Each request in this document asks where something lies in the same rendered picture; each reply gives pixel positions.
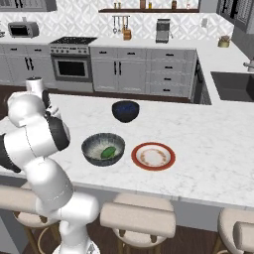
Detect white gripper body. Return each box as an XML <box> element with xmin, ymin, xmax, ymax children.
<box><xmin>47</xmin><ymin>102</ymin><xmax>64</xmax><ymax>121</ymax></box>

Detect green broccoli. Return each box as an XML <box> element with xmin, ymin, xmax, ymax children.
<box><xmin>100</xmin><ymin>146</ymin><xmax>117</xmax><ymax>159</ymax></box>

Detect dark blue bowl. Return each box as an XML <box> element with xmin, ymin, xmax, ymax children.
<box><xmin>111</xmin><ymin>100</ymin><xmax>141</xmax><ymax>124</ymax></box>

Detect steel oven with hob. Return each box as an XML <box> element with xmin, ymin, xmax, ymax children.
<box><xmin>49</xmin><ymin>36</ymin><xmax>98</xmax><ymax>93</ymax></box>

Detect grey speckled plate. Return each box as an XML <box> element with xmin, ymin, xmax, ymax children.
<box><xmin>80</xmin><ymin>132</ymin><xmax>126</xmax><ymax>168</ymax></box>

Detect grey base cupboard run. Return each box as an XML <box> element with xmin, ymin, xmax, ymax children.
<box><xmin>0</xmin><ymin>43</ymin><xmax>56</xmax><ymax>89</ymax></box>

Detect silver toaster oven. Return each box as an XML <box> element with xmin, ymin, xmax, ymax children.
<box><xmin>7</xmin><ymin>21</ymin><xmax>41</xmax><ymax>39</ymax></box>

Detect grey cupboard and drawer run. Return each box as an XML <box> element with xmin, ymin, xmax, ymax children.
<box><xmin>89</xmin><ymin>46</ymin><xmax>198</xmax><ymax>99</ymax></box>

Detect red rimmed white plate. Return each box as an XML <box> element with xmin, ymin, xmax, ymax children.
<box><xmin>130</xmin><ymin>142</ymin><xmax>177</xmax><ymax>172</ymax></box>

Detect beige padded stool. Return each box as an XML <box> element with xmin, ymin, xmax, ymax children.
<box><xmin>0</xmin><ymin>183</ymin><xmax>63</xmax><ymax>254</ymax></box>
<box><xmin>211</xmin><ymin>207</ymin><xmax>254</xmax><ymax>254</ymax></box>
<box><xmin>99</xmin><ymin>192</ymin><xmax>178</xmax><ymax>254</ymax></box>

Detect wooden knife block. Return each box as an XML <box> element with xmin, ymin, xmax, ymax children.
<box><xmin>122</xmin><ymin>29</ymin><xmax>133</xmax><ymax>42</ymax></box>

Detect silver coffee machine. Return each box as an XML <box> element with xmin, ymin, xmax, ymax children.
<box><xmin>155</xmin><ymin>18</ymin><xmax>172</xmax><ymax>45</ymax></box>

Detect dark sink basin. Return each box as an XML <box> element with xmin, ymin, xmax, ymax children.
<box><xmin>210</xmin><ymin>70</ymin><xmax>254</xmax><ymax>103</ymax></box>

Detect silver tap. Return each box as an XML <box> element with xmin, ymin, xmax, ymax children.
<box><xmin>243</xmin><ymin>58</ymin><xmax>254</xmax><ymax>73</ymax></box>

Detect rail with hanging tools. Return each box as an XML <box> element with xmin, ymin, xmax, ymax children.
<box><xmin>111</xmin><ymin>15</ymin><xmax>131</xmax><ymax>36</ymax></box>

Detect grey wall cupboards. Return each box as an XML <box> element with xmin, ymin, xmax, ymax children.
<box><xmin>0</xmin><ymin>0</ymin><xmax>58</xmax><ymax>13</ymax></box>
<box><xmin>216</xmin><ymin>0</ymin><xmax>254</xmax><ymax>34</ymax></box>

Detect dark wooden wall shelf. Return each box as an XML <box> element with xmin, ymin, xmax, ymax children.
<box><xmin>98</xmin><ymin>8</ymin><xmax>200</xmax><ymax>14</ymax></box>

